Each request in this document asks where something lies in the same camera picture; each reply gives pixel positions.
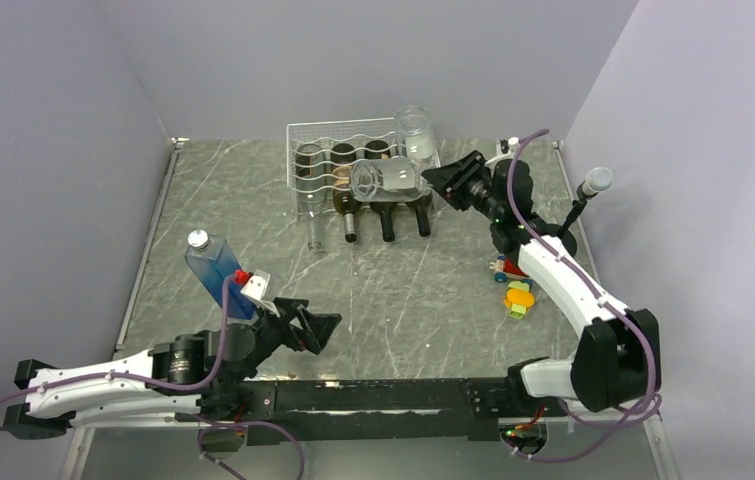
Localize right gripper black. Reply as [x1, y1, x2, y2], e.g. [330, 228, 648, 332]
[422, 150, 505, 222]

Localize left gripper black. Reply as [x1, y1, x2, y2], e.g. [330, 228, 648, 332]
[227, 297, 341, 386]

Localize dark wine bottle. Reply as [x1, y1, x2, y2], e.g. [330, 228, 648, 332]
[405, 192, 433, 237]
[331, 143, 361, 243]
[364, 140, 397, 242]

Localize clear bottle silver cap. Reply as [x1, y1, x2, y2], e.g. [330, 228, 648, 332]
[349, 156, 430, 203]
[394, 105, 437, 163]

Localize clear bottle silver cap front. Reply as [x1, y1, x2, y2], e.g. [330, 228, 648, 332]
[349, 156, 430, 203]

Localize dark wine bottle front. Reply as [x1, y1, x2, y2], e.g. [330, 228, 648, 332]
[331, 143, 361, 243]

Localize blue square glass bottle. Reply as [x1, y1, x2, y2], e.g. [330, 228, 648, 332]
[184, 229, 256, 322]

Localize clear glass bottle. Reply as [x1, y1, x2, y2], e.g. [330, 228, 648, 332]
[295, 143, 328, 252]

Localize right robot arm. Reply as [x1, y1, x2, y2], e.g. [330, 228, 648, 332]
[422, 151, 661, 415]

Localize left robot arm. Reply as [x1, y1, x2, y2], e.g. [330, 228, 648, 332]
[0, 298, 343, 440]

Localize colourful small blocks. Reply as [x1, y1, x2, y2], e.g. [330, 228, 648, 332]
[488, 255, 535, 319]

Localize microphone on black stand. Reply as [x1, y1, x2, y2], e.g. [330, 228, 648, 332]
[555, 167, 614, 245]

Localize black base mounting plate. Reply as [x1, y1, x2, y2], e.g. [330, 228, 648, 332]
[171, 377, 570, 446]

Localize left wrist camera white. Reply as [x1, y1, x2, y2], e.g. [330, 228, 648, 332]
[234, 269, 283, 317]

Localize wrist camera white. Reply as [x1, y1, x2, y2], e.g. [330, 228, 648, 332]
[485, 136, 520, 168]
[234, 269, 283, 317]

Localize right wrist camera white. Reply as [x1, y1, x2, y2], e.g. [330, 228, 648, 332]
[485, 136, 520, 168]

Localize white wire wine rack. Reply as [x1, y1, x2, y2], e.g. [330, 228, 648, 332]
[286, 117, 442, 215]

